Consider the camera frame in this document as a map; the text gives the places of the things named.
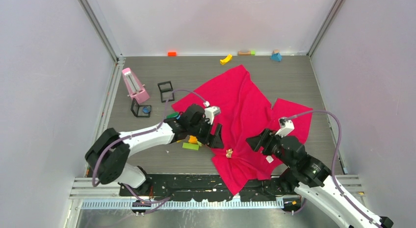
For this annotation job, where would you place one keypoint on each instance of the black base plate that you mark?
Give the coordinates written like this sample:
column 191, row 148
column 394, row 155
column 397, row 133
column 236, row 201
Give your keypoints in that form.
column 207, row 187

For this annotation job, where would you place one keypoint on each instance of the black open brooch case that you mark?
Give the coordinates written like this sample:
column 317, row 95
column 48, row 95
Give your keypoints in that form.
column 166, row 91

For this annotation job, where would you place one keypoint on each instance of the pink metronome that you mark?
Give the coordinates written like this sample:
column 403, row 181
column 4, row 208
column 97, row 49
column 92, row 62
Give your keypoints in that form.
column 134, row 86

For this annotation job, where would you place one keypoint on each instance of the green blue grey block stack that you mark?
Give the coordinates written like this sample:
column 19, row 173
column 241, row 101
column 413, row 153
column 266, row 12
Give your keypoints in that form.
column 174, row 115

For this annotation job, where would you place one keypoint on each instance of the yellow arch block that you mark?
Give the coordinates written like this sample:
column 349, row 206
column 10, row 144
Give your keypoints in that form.
column 226, row 60

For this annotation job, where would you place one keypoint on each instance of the black case with blue brooch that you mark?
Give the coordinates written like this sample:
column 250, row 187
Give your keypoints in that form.
column 136, row 109

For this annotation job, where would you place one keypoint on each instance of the yellow orange stepped block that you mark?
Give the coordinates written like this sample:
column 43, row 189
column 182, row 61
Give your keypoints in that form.
column 193, row 140

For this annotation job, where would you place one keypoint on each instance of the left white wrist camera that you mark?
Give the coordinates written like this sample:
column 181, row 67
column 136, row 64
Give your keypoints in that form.
column 211, row 112

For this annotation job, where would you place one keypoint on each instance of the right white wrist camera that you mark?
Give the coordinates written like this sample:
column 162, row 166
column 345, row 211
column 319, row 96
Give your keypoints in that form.
column 286, row 127

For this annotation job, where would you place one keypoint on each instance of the round blue button brooch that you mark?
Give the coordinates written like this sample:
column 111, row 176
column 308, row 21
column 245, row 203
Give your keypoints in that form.
column 146, row 109

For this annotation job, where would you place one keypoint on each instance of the red-orange block at wall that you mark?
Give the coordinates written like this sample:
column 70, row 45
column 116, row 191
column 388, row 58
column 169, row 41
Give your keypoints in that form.
column 172, row 53

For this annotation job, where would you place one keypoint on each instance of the brown wooden block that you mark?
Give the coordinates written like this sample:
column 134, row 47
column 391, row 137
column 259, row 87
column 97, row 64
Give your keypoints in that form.
column 244, row 53

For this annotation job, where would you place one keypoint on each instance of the white clothing label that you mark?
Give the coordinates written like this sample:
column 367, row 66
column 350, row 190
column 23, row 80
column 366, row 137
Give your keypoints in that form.
column 269, row 159

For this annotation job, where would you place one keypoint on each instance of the blue triangular block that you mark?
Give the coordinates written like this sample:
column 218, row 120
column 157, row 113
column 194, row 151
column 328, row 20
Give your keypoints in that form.
column 276, row 56

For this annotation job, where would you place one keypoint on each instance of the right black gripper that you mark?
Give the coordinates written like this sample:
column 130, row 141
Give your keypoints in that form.
column 264, row 139

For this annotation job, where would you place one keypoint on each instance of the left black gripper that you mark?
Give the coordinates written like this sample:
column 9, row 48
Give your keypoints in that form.
column 215, row 141

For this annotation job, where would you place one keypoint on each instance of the red maple leaf brooch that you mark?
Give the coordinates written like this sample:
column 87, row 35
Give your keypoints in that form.
column 229, row 153

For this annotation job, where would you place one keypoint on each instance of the lime green long block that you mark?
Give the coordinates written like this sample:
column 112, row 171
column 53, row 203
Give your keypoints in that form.
column 190, row 146

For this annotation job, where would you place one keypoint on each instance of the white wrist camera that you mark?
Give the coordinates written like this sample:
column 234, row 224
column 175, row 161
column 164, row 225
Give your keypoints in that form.
column 286, row 127
column 211, row 112

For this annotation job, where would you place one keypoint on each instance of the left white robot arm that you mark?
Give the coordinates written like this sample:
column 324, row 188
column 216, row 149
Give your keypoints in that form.
column 108, row 156

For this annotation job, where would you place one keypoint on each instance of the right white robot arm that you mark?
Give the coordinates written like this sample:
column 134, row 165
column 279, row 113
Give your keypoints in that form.
column 312, row 179

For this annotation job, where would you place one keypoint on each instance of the red t-shirt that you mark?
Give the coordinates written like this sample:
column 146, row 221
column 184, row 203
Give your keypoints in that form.
column 245, row 112

